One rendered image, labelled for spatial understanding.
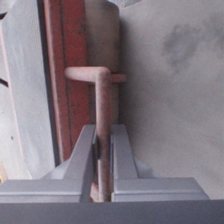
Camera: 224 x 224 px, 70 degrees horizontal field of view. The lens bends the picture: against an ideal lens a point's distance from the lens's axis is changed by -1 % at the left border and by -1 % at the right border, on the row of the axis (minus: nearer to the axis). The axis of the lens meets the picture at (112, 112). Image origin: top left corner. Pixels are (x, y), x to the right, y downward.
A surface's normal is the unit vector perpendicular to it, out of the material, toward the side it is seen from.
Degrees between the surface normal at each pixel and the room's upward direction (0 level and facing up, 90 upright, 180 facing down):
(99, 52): 70
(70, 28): 90
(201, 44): 0
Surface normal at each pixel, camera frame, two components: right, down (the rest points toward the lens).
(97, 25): 0.36, 0.25
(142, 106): -0.75, 0.18
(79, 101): 0.66, 0.20
